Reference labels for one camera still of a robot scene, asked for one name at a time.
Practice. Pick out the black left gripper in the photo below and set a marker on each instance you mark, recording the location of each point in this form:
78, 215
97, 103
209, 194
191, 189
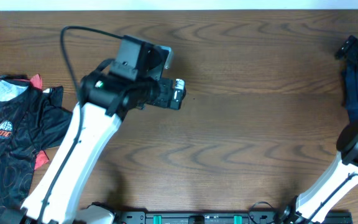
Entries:
165, 100

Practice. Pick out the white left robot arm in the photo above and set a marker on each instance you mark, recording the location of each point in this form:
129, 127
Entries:
131, 80

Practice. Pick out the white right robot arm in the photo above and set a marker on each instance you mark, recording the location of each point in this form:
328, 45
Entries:
315, 204

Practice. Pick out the black orange patterned t-shirt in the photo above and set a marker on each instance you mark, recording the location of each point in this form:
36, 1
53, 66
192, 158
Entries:
31, 121

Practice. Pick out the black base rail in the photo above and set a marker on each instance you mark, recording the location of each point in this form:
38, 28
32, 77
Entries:
216, 217

